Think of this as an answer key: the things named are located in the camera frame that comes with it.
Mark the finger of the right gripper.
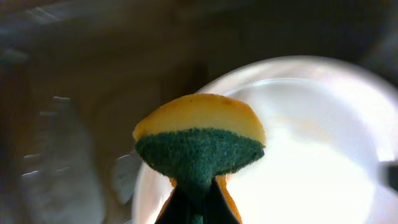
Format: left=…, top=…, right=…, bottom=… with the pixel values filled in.
left=379, top=161, right=398, bottom=192

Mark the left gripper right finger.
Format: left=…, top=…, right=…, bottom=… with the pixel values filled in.
left=202, top=179, right=240, bottom=224

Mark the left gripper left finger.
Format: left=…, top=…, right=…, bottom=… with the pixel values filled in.
left=155, top=186, right=193, bottom=224

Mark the green and yellow sponge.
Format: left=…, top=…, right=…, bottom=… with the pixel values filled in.
left=132, top=93, right=266, bottom=223

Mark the white plate top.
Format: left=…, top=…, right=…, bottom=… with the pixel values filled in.
left=132, top=57, right=397, bottom=224

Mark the brown serving tray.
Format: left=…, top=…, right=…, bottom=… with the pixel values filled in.
left=1, top=0, right=397, bottom=223

